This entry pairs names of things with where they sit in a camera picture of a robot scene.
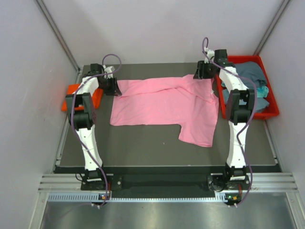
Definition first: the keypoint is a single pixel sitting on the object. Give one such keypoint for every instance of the aluminium frame rail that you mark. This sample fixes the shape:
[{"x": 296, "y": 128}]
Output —
[{"x": 262, "y": 182}]

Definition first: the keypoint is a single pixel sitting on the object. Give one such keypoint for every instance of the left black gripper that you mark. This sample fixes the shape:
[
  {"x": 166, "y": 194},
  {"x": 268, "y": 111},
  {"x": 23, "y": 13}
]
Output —
[{"x": 114, "y": 90}]

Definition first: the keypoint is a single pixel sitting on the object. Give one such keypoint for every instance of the grey-blue t-shirt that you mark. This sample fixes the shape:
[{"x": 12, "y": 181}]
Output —
[{"x": 250, "y": 76}]

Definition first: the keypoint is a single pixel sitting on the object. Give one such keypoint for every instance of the grey slotted cable duct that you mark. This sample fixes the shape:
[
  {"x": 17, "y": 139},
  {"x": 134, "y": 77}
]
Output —
[{"x": 97, "y": 197}]

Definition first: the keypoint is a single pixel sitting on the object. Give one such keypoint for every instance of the right corner aluminium post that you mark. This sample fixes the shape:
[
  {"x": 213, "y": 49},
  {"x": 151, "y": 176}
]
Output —
[{"x": 284, "y": 4}]

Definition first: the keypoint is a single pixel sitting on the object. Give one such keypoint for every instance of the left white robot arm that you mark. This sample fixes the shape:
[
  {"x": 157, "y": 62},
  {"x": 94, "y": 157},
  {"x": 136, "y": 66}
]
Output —
[{"x": 81, "y": 102}]

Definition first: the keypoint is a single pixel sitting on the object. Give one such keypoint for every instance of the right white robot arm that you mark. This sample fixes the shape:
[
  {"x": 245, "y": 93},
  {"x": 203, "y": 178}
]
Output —
[{"x": 240, "y": 109}]

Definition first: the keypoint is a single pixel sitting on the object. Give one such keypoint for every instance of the red plastic bin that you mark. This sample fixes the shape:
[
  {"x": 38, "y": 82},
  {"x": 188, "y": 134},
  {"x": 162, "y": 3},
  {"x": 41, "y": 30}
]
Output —
[{"x": 272, "y": 110}]

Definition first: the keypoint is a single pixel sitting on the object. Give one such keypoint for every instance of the corner aluminium post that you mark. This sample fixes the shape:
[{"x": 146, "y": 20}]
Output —
[
  {"x": 284, "y": 4},
  {"x": 49, "y": 19}
]

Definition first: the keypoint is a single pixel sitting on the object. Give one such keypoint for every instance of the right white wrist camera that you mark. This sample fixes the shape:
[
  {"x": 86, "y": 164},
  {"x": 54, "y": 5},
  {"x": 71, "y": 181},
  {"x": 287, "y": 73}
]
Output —
[{"x": 209, "y": 55}]

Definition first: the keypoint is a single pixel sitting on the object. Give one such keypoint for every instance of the teal t-shirt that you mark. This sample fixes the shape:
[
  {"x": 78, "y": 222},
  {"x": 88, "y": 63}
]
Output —
[{"x": 262, "y": 92}]

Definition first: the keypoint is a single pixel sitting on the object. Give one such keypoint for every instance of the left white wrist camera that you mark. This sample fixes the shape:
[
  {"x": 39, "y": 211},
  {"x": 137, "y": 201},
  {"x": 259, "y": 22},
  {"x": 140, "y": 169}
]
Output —
[{"x": 108, "y": 72}]

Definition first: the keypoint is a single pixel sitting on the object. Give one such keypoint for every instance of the pink t-shirt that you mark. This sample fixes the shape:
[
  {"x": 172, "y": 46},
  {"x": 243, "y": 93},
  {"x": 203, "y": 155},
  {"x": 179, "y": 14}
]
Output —
[{"x": 185, "y": 101}]

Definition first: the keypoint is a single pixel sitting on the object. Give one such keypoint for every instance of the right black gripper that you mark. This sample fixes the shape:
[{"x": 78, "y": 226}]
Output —
[{"x": 200, "y": 73}]

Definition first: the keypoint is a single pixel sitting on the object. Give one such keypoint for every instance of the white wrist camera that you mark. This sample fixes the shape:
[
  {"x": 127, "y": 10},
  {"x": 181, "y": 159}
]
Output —
[
  {"x": 108, "y": 72},
  {"x": 209, "y": 55}
]

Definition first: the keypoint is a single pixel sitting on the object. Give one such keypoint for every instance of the left corner aluminium post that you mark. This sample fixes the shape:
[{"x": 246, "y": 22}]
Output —
[{"x": 49, "y": 19}]

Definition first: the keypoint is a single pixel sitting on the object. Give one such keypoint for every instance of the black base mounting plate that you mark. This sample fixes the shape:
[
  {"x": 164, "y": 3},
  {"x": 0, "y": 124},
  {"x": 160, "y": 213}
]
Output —
[{"x": 166, "y": 182}]

